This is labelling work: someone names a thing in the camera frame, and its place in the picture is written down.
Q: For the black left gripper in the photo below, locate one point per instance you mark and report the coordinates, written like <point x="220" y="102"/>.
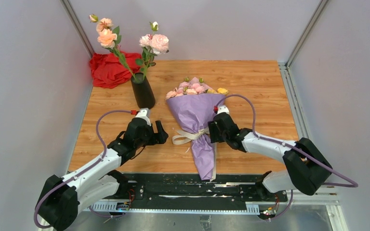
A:
<point x="159" y="138"/>

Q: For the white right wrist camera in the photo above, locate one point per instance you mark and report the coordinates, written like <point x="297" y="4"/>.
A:
<point x="221" y="109"/>

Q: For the peach rose stem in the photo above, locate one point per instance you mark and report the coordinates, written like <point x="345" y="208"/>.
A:
<point x="109" y="38"/>

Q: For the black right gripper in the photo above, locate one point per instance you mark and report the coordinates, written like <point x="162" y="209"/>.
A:
<point x="214" y="135"/>

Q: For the cream ribbon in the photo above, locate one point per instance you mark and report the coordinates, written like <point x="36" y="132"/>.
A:
<point x="204" y="152"/>

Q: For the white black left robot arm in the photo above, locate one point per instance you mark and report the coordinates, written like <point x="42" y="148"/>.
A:
<point x="63" y="198"/>

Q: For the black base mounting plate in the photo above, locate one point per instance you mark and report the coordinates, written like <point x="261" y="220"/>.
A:
<point x="187" y="193"/>

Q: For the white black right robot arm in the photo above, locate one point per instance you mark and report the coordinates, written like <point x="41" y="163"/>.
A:
<point x="306" y="168"/>

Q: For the purple paper bouquet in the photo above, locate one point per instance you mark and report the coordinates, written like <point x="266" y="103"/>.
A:
<point x="192" y="104"/>

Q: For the pink rose stem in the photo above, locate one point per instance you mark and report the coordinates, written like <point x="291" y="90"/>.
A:
<point x="152" y="45"/>

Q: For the black vase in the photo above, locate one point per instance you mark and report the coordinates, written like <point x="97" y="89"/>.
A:
<point x="142" y="90"/>

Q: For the red crumpled cloth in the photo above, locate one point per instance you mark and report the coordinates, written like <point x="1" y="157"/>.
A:
<point x="107" y="72"/>

